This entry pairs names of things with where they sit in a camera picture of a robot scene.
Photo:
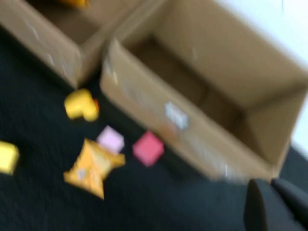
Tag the large yellow chips bag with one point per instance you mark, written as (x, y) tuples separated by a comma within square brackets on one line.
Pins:
[(72, 3)]

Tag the cardboard box with F2 print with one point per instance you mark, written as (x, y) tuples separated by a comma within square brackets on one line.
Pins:
[(48, 48)]

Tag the small orange snack bag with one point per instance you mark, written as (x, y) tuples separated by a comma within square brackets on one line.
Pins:
[(92, 168)]

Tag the cardboard box with white label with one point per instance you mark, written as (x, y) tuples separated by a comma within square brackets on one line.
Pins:
[(149, 101)]

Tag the white handwritten label sticker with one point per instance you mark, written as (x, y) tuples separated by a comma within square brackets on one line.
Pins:
[(176, 116)]

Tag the yellow foam cube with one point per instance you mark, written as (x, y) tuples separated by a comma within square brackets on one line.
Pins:
[(8, 157)]

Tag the yellow rubber duck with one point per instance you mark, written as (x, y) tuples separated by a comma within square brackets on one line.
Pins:
[(80, 106)]

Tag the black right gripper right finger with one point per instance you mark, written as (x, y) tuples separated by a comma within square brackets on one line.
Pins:
[(291, 204)]

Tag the pink foam cube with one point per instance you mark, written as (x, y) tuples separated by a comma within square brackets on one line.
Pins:
[(148, 148)]

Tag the lilac foam cube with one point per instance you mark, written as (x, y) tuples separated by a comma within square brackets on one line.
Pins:
[(111, 139)]

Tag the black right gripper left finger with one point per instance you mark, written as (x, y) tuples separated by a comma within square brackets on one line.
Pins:
[(257, 209)]

